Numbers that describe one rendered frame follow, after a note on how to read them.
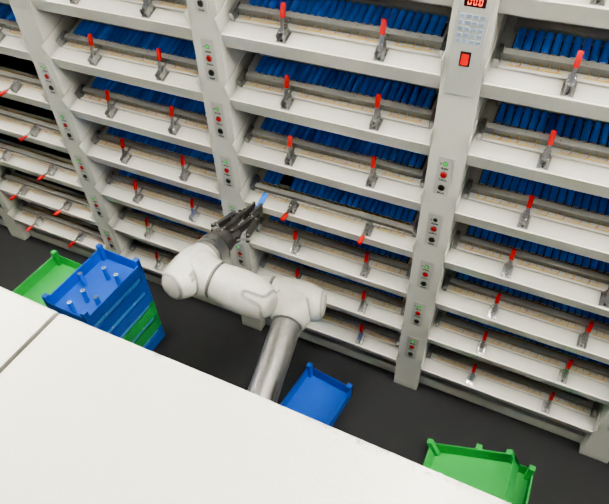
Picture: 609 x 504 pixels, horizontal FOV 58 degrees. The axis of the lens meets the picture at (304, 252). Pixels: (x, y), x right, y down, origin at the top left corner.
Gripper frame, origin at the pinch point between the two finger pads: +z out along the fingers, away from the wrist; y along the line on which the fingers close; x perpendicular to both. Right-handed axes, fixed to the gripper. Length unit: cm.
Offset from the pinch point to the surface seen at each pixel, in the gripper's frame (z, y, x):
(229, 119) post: 10.6, 13.7, -22.8
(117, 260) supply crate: 3, 62, 43
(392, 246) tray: 15.7, -40.9, 8.9
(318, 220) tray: 16.8, -15.1, 8.0
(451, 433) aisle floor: 16, -75, 83
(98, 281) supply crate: -8, 63, 46
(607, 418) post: 23, -119, 56
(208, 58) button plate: 6.9, 17.5, -41.4
